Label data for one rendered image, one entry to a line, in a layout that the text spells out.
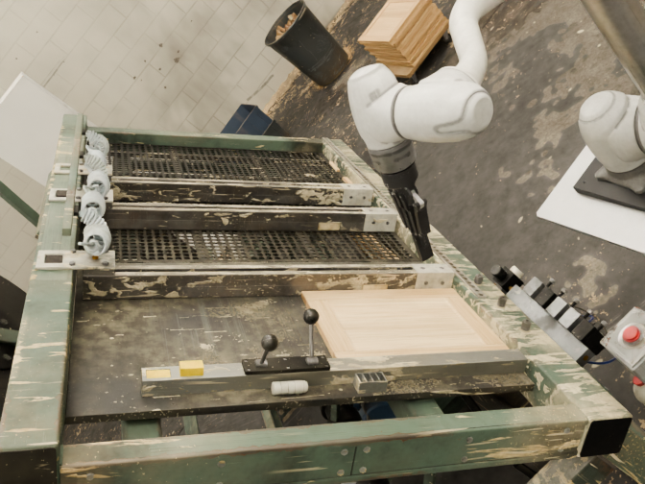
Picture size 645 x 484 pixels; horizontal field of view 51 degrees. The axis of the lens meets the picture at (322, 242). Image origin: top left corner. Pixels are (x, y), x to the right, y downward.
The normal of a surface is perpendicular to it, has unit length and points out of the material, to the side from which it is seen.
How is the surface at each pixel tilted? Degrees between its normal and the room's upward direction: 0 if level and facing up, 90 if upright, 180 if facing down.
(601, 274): 0
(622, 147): 85
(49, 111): 90
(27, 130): 90
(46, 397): 54
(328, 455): 90
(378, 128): 70
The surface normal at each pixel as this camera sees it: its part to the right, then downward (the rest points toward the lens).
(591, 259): -0.69, -0.54
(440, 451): 0.28, 0.41
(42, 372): 0.13, -0.91
